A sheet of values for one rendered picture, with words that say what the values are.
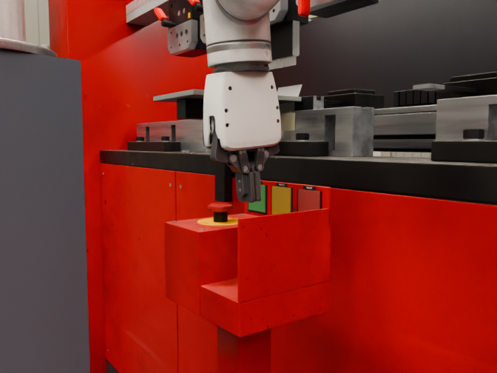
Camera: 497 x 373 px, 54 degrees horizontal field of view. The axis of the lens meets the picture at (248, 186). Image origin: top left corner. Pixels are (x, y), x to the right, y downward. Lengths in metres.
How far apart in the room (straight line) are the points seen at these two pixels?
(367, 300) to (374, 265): 0.06
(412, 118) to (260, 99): 0.60
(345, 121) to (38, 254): 0.60
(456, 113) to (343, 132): 0.24
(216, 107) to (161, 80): 1.33
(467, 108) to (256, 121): 0.33
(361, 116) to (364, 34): 0.74
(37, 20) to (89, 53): 2.54
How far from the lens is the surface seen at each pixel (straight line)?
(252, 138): 0.63
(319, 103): 1.05
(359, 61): 1.67
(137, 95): 1.89
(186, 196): 1.23
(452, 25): 1.48
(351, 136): 0.94
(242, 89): 0.62
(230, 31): 0.62
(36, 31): 4.35
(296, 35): 1.13
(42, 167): 0.60
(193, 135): 1.43
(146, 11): 1.75
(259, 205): 0.81
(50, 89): 0.60
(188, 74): 1.99
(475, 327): 0.69
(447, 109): 0.82
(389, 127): 1.22
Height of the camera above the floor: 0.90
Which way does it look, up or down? 5 degrees down
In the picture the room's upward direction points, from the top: straight up
